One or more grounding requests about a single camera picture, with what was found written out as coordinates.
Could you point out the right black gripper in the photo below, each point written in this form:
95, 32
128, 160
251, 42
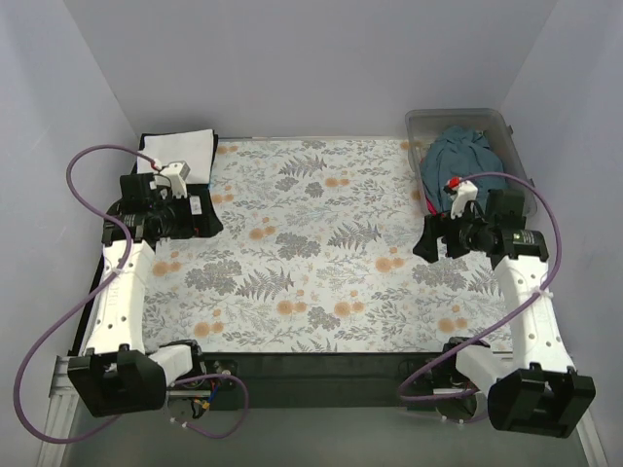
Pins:
448, 238

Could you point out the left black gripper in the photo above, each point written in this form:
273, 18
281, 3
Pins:
196, 214

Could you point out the blue-grey t shirt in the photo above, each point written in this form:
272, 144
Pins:
456, 152

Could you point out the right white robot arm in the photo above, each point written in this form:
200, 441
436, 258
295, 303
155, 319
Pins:
541, 393

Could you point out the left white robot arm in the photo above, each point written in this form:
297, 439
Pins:
115, 374

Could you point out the pink t shirt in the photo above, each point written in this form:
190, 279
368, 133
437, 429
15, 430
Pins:
430, 206

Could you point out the folded black t shirt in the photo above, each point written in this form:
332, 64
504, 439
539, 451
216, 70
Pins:
203, 210

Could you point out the folded white t shirt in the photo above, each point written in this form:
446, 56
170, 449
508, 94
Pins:
195, 148

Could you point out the clear plastic bin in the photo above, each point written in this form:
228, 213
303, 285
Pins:
424, 126

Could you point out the floral table cloth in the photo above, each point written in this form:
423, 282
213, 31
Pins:
315, 255

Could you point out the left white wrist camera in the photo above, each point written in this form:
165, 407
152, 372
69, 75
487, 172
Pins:
173, 177

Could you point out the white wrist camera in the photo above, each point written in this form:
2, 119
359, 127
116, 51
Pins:
173, 177
461, 193

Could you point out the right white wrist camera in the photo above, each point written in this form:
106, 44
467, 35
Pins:
461, 193

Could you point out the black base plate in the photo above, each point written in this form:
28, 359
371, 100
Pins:
332, 380

